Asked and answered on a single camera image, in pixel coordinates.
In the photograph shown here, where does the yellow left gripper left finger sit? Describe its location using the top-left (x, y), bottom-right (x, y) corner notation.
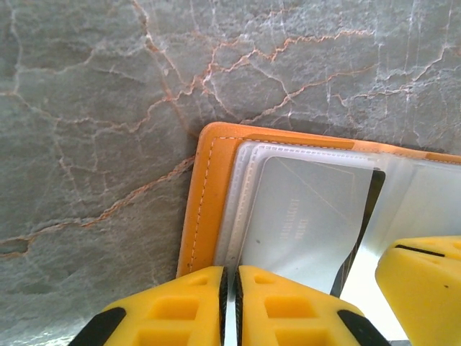
top-left (73, 265), bottom-right (229, 346)

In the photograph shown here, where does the silver credit card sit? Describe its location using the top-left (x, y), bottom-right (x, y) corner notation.
top-left (243, 155), bottom-right (375, 302)

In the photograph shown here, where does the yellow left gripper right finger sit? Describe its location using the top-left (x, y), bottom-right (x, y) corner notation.
top-left (234, 265), bottom-right (392, 346)

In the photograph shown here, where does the orange leather card holder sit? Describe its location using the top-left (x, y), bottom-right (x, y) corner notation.
top-left (175, 121), bottom-right (461, 346)

